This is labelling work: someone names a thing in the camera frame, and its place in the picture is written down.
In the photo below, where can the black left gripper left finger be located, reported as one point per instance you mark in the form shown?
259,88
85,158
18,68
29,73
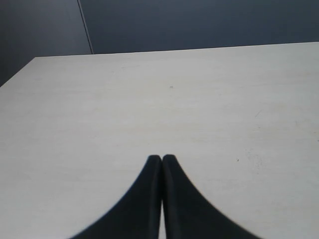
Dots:
137,214

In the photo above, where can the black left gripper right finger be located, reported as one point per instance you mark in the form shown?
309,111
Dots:
187,214

